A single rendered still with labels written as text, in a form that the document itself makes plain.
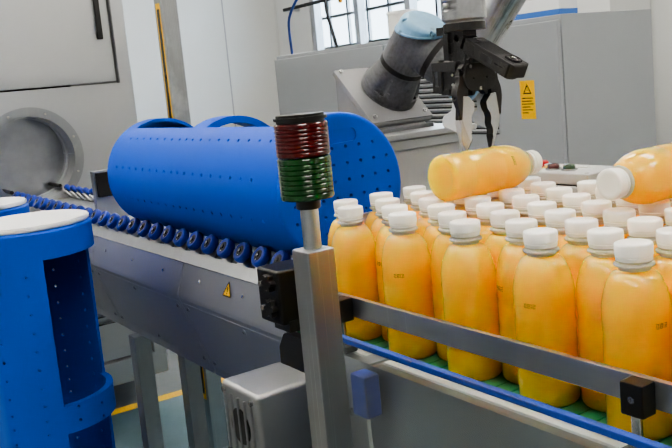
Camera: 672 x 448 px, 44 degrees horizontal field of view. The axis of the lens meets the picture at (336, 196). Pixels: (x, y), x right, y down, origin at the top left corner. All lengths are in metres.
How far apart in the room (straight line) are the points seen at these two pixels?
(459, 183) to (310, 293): 0.35
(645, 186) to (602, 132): 2.23
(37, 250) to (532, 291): 1.26
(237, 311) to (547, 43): 1.84
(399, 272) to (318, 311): 0.20
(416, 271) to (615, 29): 2.34
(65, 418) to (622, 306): 1.44
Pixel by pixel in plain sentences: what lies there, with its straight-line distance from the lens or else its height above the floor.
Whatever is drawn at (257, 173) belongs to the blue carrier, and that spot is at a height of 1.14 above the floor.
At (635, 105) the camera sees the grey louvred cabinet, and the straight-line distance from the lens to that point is 3.47.
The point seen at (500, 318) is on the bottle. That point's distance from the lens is 1.08.
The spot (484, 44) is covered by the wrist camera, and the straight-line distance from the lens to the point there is 1.42.
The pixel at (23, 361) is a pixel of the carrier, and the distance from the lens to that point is 2.03.
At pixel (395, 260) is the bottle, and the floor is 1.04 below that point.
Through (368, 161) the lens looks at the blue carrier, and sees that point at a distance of 1.60.
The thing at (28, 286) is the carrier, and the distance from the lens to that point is 1.98.
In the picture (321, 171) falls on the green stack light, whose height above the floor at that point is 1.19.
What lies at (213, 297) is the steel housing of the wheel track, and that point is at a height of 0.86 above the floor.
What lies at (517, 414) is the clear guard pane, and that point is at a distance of 0.93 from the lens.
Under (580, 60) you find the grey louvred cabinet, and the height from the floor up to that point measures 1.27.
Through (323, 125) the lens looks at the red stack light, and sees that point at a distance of 0.97.
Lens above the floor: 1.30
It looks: 8 degrees down
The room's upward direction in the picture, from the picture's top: 5 degrees counter-clockwise
